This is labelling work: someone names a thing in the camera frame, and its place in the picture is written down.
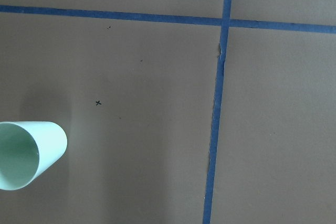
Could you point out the light green plastic cup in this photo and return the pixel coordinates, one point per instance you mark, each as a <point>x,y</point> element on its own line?
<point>28,148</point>

